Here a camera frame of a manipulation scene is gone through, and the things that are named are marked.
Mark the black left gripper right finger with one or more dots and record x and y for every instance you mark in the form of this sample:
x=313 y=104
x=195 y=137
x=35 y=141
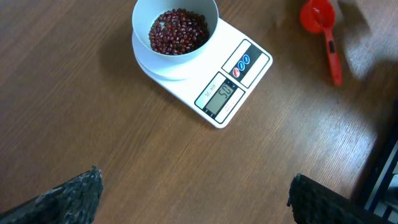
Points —
x=312 y=202

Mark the white round bowl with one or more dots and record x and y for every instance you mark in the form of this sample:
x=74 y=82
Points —
x=147 y=11

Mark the orange plastic measuring scoop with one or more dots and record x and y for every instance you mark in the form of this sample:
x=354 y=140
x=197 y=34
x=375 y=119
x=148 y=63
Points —
x=318 y=16

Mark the red beans in bowl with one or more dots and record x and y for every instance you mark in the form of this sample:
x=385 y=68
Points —
x=178 y=32

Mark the white digital kitchen scale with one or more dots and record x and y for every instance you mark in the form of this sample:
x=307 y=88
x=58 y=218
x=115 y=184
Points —
x=216 y=82

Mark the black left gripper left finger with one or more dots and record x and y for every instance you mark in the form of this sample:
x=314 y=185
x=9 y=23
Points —
x=75 y=201

